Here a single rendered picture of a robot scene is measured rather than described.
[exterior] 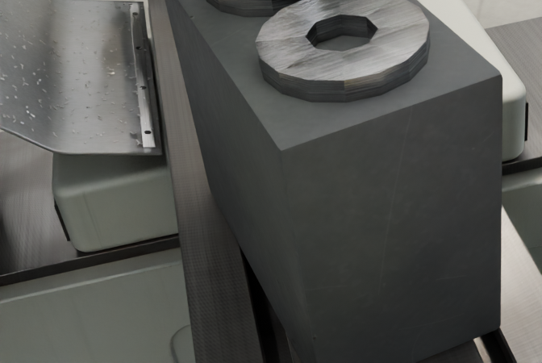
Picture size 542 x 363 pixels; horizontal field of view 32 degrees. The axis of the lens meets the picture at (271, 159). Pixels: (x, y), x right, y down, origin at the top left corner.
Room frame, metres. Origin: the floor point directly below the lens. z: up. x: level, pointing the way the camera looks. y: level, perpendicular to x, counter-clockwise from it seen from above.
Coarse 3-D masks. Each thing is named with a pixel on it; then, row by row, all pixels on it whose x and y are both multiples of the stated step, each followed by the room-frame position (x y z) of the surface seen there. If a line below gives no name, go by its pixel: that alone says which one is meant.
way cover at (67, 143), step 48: (0, 0) 0.95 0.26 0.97; (48, 0) 1.02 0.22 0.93; (96, 0) 1.04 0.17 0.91; (0, 48) 0.85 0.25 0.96; (48, 48) 0.90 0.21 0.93; (96, 48) 0.92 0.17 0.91; (144, 48) 0.93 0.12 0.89; (0, 96) 0.77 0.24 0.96; (48, 96) 0.81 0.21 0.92; (96, 96) 0.82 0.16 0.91; (144, 96) 0.82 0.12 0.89; (48, 144) 0.73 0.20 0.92; (96, 144) 0.74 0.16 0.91; (144, 144) 0.74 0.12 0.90
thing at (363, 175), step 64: (192, 0) 0.51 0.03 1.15; (256, 0) 0.48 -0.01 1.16; (320, 0) 0.46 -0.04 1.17; (384, 0) 0.45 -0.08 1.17; (192, 64) 0.51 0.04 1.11; (256, 64) 0.43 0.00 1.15; (320, 64) 0.39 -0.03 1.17; (384, 64) 0.38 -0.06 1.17; (448, 64) 0.39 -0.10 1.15; (256, 128) 0.38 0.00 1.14; (320, 128) 0.36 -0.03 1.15; (384, 128) 0.36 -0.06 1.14; (448, 128) 0.37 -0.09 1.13; (256, 192) 0.41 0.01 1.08; (320, 192) 0.35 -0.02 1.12; (384, 192) 0.36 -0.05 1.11; (448, 192) 0.37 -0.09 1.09; (256, 256) 0.44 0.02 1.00; (320, 256) 0.35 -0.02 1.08; (384, 256) 0.36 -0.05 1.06; (448, 256) 0.37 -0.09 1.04; (320, 320) 0.35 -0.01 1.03; (384, 320) 0.36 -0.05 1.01; (448, 320) 0.37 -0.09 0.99
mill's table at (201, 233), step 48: (192, 144) 0.63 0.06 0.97; (192, 192) 0.56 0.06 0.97; (192, 240) 0.51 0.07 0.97; (192, 288) 0.46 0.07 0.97; (240, 288) 0.45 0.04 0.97; (528, 288) 0.41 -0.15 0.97; (192, 336) 0.42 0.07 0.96; (240, 336) 0.41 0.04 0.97; (288, 336) 0.40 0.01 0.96; (480, 336) 0.40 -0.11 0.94; (528, 336) 0.37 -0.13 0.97
